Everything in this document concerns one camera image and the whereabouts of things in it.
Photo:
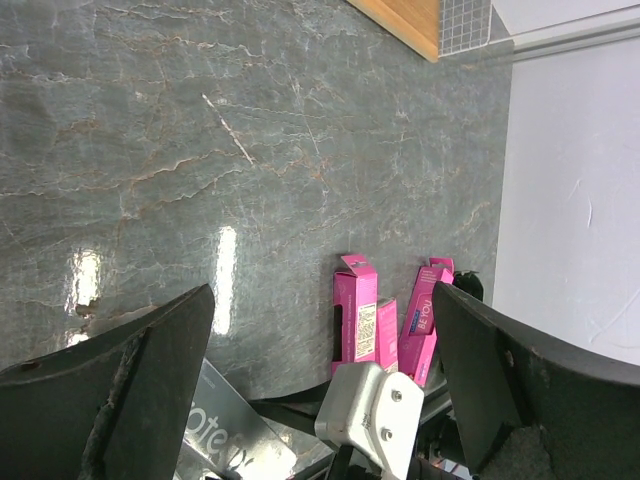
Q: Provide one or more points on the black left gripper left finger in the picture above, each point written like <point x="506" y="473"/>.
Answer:
<point x="114" y="406"/>

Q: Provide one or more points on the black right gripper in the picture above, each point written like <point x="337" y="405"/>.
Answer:
<point x="437" y="452"/>

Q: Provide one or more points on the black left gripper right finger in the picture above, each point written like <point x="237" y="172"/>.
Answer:
<point x="529" y="405"/>

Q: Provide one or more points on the silver Protefix toothpaste box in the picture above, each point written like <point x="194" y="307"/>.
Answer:
<point x="225" y="438"/>

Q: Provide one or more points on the pink toothpaste box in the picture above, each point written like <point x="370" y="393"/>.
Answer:
<point x="355" y="292"/>
<point x="387" y="334"/>
<point x="418" y="337"/>

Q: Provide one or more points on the dark green round bin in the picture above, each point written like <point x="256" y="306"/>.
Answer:
<point x="469" y="282"/>

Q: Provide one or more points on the white wire wooden shelf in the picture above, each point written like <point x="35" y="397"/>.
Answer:
<point x="434" y="29"/>

